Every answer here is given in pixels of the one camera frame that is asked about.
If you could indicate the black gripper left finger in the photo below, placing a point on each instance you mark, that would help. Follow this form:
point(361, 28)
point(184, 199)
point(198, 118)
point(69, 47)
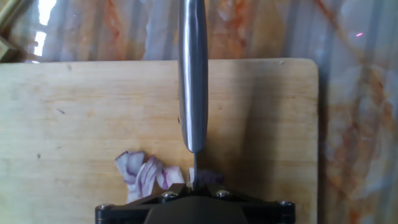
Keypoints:
point(124, 214)

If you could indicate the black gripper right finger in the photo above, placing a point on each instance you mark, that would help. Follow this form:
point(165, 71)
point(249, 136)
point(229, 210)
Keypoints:
point(267, 214)

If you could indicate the red onion wedge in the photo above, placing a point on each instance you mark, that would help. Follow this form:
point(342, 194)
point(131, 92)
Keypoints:
point(146, 175)

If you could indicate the steel kitchen knife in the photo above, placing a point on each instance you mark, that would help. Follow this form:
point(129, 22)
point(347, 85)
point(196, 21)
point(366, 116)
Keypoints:
point(192, 77)

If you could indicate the wooden peg rack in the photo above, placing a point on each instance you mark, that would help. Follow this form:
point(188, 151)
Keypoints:
point(7, 46)

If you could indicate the marble pattern table mat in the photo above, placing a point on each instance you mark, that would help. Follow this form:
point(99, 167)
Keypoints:
point(342, 93)

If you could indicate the wooden cutting board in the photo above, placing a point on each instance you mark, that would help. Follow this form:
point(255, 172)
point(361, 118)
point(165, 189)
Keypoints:
point(77, 124)

